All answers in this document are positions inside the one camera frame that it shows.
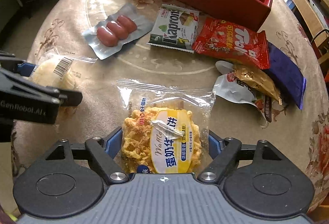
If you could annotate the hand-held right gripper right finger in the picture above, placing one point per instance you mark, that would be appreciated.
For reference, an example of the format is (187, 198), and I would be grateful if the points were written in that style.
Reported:
(213, 145)

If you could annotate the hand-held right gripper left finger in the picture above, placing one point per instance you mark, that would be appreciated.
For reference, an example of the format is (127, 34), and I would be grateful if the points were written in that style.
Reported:
(114, 143)

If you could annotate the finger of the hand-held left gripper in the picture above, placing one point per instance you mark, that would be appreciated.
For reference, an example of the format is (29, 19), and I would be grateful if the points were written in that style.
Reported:
(25, 69)
(69, 98)

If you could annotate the clear-wrapped bun packet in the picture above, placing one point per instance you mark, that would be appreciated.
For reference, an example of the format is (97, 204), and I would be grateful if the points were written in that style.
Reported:
(51, 72)

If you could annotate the yellow waffle packet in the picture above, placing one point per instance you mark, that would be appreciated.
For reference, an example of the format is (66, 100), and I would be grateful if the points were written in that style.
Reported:
(164, 136)

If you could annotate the silver snack pouch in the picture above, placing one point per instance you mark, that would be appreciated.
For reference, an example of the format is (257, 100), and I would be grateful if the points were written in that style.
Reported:
(231, 90)

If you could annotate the gold snack packet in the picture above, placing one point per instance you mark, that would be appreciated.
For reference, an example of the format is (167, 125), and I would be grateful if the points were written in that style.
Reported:
(254, 80)

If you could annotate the silver sausage packet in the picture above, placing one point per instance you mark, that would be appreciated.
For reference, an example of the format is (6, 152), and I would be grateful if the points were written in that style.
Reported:
(115, 30)

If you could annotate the red chips packet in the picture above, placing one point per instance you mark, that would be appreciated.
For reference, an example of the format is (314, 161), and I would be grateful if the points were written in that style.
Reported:
(226, 44)

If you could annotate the dark purple snack packet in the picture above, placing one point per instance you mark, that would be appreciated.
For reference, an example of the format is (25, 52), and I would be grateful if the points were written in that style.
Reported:
(285, 72)

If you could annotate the green and white cracker packet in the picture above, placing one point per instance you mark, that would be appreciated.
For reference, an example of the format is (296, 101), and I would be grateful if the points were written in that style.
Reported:
(169, 33)

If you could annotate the beige floral tablecloth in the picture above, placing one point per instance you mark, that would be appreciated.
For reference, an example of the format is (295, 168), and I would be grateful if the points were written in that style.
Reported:
(77, 67)

